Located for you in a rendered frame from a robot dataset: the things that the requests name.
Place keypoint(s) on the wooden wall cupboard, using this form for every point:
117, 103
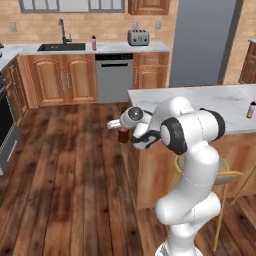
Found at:
149, 6

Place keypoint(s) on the wooden corner cupboard run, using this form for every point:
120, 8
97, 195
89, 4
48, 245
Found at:
16, 90

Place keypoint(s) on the grey fridge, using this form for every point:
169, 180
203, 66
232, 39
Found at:
200, 43

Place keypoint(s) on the silver toaster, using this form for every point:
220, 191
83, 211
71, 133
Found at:
138, 37

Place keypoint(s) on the black and silver oven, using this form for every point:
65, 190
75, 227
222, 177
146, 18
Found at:
6, 126

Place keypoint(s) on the large red bottle black cap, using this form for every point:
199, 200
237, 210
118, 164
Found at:
94, 43

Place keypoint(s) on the large dark brown bottle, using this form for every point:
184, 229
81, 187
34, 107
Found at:
123, 136

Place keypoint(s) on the grey wall outlet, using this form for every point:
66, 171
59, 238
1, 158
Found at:
158, 25
135, 25
13, 26

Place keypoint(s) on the wooden base cupboard run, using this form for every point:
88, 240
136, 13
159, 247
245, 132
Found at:
63, 80

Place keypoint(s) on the wooden drawer and cupboard unit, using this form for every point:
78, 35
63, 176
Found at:
150, 70

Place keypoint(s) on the yellow stool grey seat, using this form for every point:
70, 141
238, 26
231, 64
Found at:
230, 176

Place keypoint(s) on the black sink basin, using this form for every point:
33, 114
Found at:
62, 47

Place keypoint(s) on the grey framed window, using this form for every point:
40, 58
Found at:
71, 5

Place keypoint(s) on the wooden tall cupboard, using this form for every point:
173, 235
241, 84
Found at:
248, 63

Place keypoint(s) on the small brown bottle pink cap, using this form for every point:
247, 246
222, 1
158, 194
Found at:
250, 110

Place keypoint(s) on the dark metal faucet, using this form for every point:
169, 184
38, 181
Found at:
63, 31

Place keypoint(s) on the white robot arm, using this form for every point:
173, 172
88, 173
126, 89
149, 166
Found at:
196, 166

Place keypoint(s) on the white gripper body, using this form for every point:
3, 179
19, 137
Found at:
113, 124

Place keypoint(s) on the wooden island cabinet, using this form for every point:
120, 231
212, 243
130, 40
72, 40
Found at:
153, 173

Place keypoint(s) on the silver dishwasher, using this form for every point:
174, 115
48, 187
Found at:
114, 78

